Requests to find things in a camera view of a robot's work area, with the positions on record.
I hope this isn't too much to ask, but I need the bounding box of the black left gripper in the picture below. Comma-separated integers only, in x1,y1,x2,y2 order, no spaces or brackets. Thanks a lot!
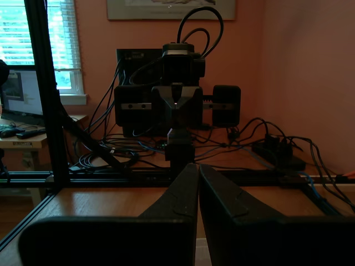
114,84,241,127

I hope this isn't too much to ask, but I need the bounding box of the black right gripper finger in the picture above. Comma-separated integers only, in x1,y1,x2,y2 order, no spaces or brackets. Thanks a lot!
199,163,355,266
18,163,199,266

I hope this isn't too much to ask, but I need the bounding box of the black power strip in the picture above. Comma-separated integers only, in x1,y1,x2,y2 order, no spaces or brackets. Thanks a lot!
251,134,307,171

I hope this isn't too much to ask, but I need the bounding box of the window with white blinds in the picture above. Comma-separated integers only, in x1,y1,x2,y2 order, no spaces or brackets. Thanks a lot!
0,0,88,105

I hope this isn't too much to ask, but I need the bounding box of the light wooden desk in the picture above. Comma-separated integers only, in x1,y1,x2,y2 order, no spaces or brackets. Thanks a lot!
0,114,89,208

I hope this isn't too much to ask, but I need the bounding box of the black remote control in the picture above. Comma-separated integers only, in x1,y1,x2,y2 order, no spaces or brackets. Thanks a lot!
16,129,47,140

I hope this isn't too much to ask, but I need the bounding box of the computer monitor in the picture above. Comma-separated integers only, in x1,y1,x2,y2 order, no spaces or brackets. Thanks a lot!
0,69,47,127

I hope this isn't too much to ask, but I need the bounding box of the black computer mouse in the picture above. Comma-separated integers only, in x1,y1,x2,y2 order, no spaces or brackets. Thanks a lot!
0,126,26,139

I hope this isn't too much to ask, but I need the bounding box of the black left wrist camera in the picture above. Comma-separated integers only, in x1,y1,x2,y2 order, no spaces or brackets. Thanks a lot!
161,42,206,86

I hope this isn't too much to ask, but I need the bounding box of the blue ethernet cable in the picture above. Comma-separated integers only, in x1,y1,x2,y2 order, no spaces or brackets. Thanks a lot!
244,146,343,217

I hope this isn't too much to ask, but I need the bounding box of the black looped camera cable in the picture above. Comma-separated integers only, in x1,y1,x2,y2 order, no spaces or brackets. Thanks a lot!
181,27,211,59
176,6,224,59

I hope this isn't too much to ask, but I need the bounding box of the coiled black cable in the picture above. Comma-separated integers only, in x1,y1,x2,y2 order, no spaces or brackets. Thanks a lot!
78,149,139,170

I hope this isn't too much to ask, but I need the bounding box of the framed wall picture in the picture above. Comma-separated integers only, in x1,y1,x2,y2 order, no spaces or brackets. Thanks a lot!
106,0,237,21

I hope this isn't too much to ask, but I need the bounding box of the black aluminium frame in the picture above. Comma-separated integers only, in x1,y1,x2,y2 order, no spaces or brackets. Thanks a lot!
0,0,355,250

